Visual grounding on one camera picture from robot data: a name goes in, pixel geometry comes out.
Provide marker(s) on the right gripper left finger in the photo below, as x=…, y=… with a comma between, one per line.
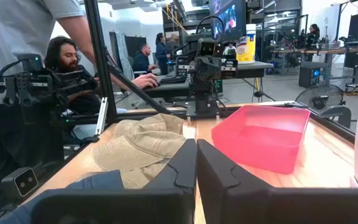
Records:
x=120, y=208

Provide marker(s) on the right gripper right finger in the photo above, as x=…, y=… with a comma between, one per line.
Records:
x=259, y=208

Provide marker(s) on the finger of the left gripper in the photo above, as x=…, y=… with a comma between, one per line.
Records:
x=202, y=69
x=214, y=69

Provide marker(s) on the blue denim hat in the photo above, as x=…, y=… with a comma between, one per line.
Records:
x=98, y=182

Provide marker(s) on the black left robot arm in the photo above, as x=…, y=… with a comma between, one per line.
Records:
x=202, y=96

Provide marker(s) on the black office desk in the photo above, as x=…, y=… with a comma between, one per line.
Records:
x=250, y=70

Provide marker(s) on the black keyboard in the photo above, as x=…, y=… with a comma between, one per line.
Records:
x=172, y=77

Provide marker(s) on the person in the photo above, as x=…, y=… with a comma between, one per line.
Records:
x=313, y=34
x=141, y=60
x=62, y=57
x=161, y=53
x=11, y=46
x=173, y=42

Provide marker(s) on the black computer monitor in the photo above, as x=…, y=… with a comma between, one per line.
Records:
x=228, y=18

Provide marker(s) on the pink plastic bin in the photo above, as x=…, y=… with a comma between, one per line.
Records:
x=259, y=146

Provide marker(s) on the black computer tower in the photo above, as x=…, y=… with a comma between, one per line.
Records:
x=309, y=77

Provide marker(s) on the black floor fan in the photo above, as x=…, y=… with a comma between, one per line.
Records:
x=319, y=98

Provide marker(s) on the wooden workbench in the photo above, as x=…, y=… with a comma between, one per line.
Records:
x=322, y=49

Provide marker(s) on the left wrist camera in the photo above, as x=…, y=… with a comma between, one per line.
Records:
x=207, y=47

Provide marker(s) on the silver aluminium bracket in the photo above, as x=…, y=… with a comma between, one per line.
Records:
x=101, y=116

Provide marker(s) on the black depth camera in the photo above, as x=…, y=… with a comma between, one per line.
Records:
x=23, y=182

